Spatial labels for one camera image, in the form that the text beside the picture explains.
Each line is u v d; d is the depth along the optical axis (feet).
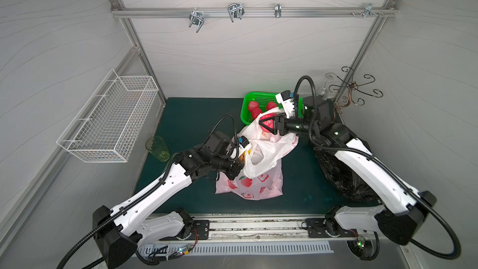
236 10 2.51
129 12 2.56
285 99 1.94
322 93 3.05
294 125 1.91
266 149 2.13
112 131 2.21
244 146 2.06
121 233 1.24
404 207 1.27
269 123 2.05
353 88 2.74
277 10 2.60
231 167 2.00
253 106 3.63
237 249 2.31
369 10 2.51
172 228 1.97
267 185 2.73
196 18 2.51
